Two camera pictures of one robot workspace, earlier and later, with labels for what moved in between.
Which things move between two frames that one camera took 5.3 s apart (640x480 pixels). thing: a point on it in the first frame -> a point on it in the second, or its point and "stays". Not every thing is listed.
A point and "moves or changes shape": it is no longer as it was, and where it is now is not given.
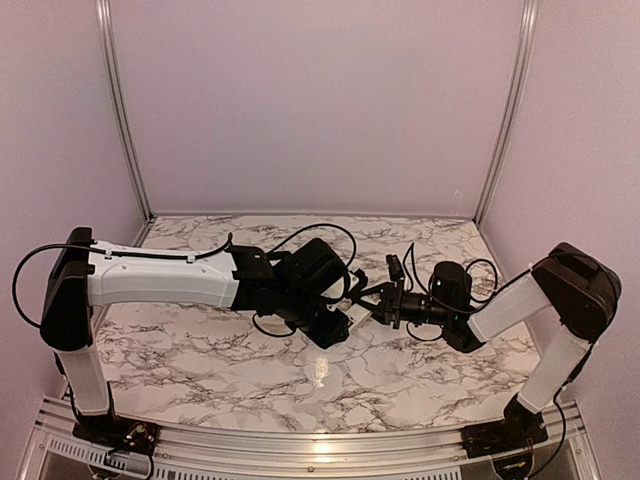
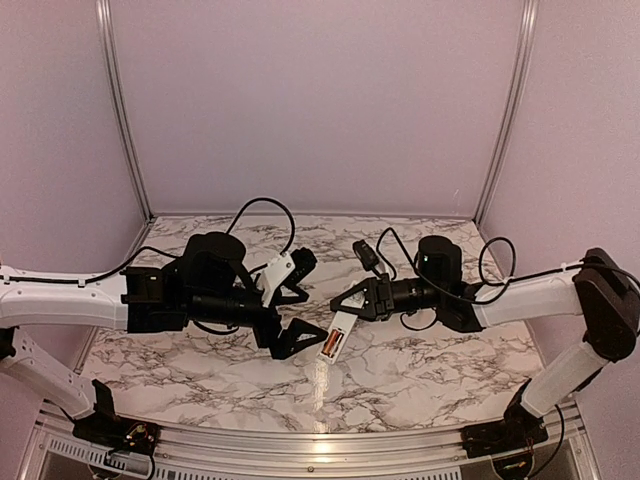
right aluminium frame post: [527, 35] stays
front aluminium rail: [55, 452] stays
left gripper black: [327, 335] -> [285, 346]
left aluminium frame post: [105, 33] stays
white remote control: [359, 315] moves or changes shape
